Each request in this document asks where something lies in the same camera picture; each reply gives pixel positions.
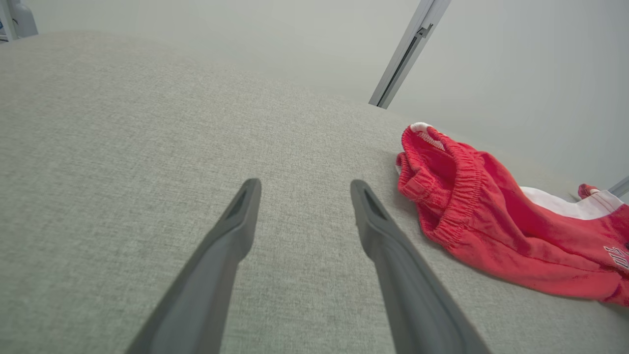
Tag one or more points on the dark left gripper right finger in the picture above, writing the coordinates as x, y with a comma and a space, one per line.
408, 280

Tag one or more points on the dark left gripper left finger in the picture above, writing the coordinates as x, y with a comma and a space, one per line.
211, 275

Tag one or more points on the red and white garment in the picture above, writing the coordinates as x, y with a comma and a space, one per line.
491, 221

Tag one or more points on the grey metal profile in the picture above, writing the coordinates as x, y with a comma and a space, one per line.
620, 187

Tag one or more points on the grey white rounded object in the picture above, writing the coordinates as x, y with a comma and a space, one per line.
19, 19

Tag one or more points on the grey metal partition post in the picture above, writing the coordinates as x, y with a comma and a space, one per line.
408, 59

